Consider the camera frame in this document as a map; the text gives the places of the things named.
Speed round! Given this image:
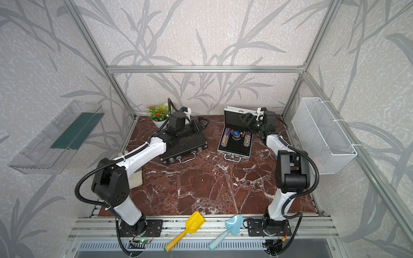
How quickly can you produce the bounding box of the silver aluminium poker case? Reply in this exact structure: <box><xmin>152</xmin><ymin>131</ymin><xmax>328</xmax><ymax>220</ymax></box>
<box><xmin>217</xmin><ymin>106</ymin><xmax>257</xmax><ymax>163</ymax></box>

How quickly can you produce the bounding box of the black poker case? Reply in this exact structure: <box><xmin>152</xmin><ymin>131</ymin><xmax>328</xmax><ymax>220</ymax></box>
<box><xmin>159</xmin><ymin>132</ymin><xmax>208</xmax><ymax>164</ymax></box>

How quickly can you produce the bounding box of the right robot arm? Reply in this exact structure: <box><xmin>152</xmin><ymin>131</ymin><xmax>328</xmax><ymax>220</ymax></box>
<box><xmin>239</xmin><ymin>108</ymin><xmax>319</xmax><ymax>235</ymax></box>

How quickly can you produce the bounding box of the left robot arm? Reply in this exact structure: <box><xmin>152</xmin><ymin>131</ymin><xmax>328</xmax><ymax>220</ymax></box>
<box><xmin>74</xmin><ymin>111</ymin><xmax>209</xmax><ymax>226</ymax></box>

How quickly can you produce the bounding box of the poker chips row right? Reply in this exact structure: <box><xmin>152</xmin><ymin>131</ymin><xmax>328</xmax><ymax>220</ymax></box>
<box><xmin>243</xmin><ymin>132</ymin><xmax>252</xmax><ymax>147</ymax></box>

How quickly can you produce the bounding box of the poker chips row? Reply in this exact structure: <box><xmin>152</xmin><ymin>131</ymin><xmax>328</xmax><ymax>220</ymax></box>
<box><xmin>222</xmin><ymin>128</ymin><xmax>232</xmax><ymax>146</ymax></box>
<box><xmin>243</xmin><ymin>132</ymin><xmax>252</xmax><ymax>147</ymax></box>

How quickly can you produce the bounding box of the poker chips row left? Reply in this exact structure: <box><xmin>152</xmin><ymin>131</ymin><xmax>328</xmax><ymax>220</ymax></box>
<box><xmin>222</xmin><ymin>128</ymin><xmax>232</xmax><ymax>146</ymax></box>

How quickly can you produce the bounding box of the potted plant white pot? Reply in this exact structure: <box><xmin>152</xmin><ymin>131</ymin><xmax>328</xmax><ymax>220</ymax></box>
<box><xmin>147</xmin><ymin>103</ymin><xmax>169</xmax><ymax>128</ymax></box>

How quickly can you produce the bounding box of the beige work glove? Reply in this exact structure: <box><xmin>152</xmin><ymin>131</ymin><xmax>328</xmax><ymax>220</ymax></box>
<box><xmin>128</xmin><ymin>168</ymin><xmax>143</xmax><ymax>189</ymax></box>

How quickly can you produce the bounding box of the yellow toy shovel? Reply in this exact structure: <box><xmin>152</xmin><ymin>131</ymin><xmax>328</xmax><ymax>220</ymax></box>
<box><xmin>164</xmin><ymin>211</ymin><xmax>205</xmax><ymax>253</ymax></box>

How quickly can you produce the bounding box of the light blue toy shovel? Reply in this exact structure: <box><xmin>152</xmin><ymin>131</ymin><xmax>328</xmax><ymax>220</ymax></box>
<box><xmin>208</xmin><ymin>215</ymin><xmax>244</xmax><ymax>251</ymax></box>

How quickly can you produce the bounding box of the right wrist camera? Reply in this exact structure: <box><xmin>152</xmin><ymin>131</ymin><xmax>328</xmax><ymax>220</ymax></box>
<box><xmin>257</xmin><ymin>107</ymin><xmax>267</xmax><ymax>118</ymax></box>

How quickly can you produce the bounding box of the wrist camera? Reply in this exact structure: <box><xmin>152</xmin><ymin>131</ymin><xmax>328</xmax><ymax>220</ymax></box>
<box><xmin>180</xmin><ymin>106</ymin><xmax>191</xmax><ymax>118</ymax></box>
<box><xmin>257</xmin><ymin>107</ymin><xmax>267</xmax><ymax>118</ymax></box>

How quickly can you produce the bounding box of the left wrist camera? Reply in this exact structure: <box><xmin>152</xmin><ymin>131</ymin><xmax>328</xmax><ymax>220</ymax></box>
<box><xmin>180</xmin><ymin>106</ymin><xmax>191</xmax><ymax>118</ymax></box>

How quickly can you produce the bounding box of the white wire mesh basket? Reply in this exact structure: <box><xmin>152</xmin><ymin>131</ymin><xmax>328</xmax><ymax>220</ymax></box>
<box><xmin>292</xmin><ymin>97</ymin><xmax>358</xmax><ymax>175</ymax></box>

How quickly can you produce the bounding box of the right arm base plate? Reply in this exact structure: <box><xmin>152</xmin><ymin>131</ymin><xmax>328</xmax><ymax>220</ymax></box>
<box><xmin>243</xmin><ymin>218</ymin><xmax>292</xmax><ymax>237</ymax></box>

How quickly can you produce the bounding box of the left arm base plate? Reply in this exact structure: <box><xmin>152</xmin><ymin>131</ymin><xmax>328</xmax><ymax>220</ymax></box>
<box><xmin>119</xmin><ymin>219</ymin><xmax>163</xmax><ymax>238</ymax></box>

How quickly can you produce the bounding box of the clear plastic wall shelf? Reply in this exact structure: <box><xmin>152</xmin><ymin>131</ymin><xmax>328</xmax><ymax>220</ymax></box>
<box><xmin>9</xmin><ymin>101</ymin><xmax>105</xmax><ymax>175</ymax></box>

